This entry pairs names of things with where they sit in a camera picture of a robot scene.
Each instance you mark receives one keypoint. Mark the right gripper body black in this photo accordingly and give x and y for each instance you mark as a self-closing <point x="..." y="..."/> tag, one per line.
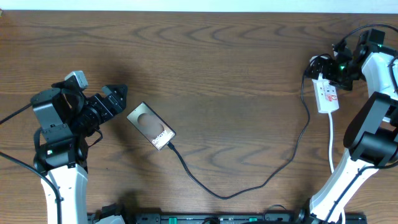
<point x="341" y="74"/>

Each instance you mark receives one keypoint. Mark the white power strip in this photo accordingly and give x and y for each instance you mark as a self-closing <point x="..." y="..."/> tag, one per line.
<point x="325" y="94"/>

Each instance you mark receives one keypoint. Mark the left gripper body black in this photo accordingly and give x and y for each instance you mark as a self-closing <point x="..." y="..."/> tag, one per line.
<point x="97" y="111"/>

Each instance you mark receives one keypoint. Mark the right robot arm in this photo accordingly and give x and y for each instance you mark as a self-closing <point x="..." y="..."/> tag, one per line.
<point x="368" y="147"/>

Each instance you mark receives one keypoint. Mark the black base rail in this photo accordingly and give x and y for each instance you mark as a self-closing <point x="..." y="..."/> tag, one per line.
<point x="147" y="218"/>

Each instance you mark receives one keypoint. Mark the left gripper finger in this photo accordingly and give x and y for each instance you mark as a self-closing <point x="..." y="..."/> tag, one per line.
<point x="119" y="98"/>
<point x="107" y="91"/>

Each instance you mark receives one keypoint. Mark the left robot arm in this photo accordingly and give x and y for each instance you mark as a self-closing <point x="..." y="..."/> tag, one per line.
<point x="67" y="117"/>

